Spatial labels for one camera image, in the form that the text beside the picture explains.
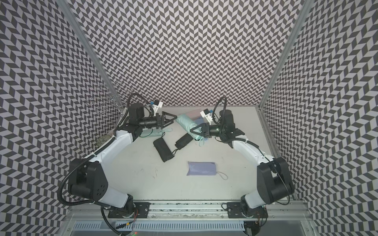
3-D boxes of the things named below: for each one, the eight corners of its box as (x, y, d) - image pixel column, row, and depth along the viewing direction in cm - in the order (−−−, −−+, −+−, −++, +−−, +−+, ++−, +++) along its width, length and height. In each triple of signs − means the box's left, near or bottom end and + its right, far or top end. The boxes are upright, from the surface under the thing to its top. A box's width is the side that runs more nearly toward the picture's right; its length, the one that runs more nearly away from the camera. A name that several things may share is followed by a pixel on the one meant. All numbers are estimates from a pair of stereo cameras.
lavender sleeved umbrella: (187, 175, 86) (186, 173, 83) (188, 162, 91) (188, 159, 88) (226, 179, 85) (227, 176, 82) (225, 166, 90) (226, 163, 87)
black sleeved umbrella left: (161, 164, 90) (160, 162, 87) (152, 140, 101) (151, 138, 98) (175, 158, 93) (174, 155, 90) (165, 135, 104) (164, 132, 101)
